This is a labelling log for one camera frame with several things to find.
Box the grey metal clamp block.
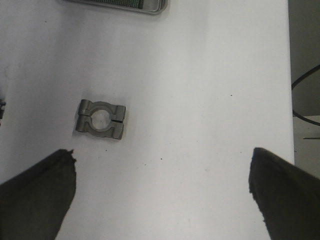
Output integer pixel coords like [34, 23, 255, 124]
[75, 99, 126, 140]

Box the green perforated circuit board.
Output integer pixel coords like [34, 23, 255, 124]
[82, 0, 144, 9]

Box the red emergency stop button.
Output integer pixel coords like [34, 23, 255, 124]
[0, 98, 6, 122]

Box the silver metal tray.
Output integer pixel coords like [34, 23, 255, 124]
[67, 0, 169, 15]

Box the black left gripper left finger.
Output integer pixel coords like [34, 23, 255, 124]
[0, 149, 77, 240]

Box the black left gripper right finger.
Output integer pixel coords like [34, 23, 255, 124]
[248, 147, 320, 240]

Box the black cable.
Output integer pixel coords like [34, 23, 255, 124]
[290, 63, 320, 126]

